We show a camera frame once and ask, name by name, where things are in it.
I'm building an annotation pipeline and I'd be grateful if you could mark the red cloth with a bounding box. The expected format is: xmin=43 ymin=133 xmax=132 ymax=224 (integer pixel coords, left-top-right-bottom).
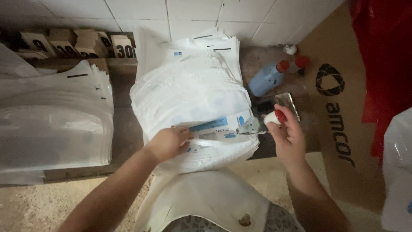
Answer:
xmin=349 ymin=0 xmax=412 ymax=163

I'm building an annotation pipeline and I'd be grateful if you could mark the blue bottle with red cap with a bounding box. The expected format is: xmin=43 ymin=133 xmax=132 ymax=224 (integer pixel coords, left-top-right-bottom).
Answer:
xmin=248 ymin=60 xmax=290 ymax=97

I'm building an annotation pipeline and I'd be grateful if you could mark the brown cardboard carton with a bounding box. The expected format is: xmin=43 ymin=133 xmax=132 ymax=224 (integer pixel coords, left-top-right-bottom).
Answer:
xmin=297 ymin=0 xmax=387 ymax=214

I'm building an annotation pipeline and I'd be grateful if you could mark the pile of clear-fronted white bags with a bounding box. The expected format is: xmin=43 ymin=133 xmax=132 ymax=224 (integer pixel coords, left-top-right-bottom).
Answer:
xmin=0 ymin=43 xmax=115 ymax=186

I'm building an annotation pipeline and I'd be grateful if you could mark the person's right hand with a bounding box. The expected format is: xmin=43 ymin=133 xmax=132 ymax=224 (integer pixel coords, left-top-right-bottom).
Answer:
xmin=267 ymin=104 xmax=307 ymax=165

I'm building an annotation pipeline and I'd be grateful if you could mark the small bottle with red cap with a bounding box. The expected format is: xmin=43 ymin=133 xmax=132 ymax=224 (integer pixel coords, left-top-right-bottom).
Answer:
xmin=294 ymin=55 xmax=310 ymax=76

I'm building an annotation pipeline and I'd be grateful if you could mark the white pouch with blue label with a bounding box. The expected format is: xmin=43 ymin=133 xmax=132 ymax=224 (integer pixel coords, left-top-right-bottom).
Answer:
xmin=151 ymin=110 xmax=258 ymax=155

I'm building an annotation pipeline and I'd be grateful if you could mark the stack of white plastic bags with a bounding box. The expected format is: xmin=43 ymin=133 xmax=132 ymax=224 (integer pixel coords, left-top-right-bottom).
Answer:
xmin=129 ymin=27 xmax=261 ymax=174

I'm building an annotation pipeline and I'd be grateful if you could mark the person's patterned grey clothing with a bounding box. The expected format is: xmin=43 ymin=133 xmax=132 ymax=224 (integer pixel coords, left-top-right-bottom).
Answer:
xmin=162 ymin=202 xmax=306 ymax=232

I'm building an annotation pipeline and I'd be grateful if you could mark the person's left hand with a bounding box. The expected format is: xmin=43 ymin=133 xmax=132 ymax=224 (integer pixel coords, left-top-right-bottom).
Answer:
xmin=146 ymin=126 xmax=194 ymax=163

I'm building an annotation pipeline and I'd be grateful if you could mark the white bag with brown stain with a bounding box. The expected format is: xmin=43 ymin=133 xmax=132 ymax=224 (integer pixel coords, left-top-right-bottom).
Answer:
xmin=133 ymin=167 xmax=271 ymax=232

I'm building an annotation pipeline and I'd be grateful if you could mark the large white plastic sack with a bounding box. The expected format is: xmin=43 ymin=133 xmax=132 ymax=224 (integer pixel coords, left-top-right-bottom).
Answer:
xmin=381 ymin=108 xmax=412 ymax=232

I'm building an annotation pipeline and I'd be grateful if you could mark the row of wooden number blocks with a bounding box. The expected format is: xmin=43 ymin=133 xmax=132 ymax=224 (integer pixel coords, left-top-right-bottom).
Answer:
xmin=0 ymin=28 xmax=137 ymax=60

